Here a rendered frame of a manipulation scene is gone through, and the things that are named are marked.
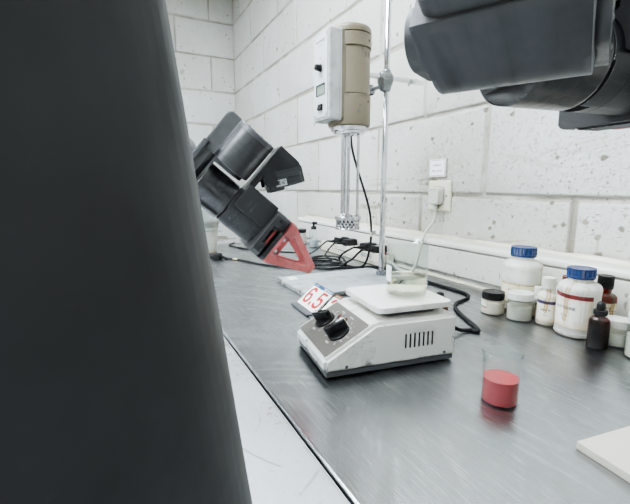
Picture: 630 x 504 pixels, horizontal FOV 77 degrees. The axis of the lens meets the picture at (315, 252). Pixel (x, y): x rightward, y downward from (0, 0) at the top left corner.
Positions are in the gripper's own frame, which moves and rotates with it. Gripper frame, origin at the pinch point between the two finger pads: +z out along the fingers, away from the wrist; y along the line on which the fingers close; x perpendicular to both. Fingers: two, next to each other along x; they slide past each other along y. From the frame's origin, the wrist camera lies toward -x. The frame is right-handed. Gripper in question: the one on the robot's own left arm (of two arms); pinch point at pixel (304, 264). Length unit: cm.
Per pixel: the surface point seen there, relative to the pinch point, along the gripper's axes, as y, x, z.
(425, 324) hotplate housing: -11.8, -3.6, 15.0
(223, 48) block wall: 241, -88, -58
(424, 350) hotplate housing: -11.8, -0.7, 17.5
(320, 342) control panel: -7.3, 7.3, 6.3
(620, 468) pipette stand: -35.7, -2.2, 21.3
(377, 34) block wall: 73, -78, -4
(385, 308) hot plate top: -11.2, -1.8, 8.8
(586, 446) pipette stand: -32.6, -2.2, 21.3
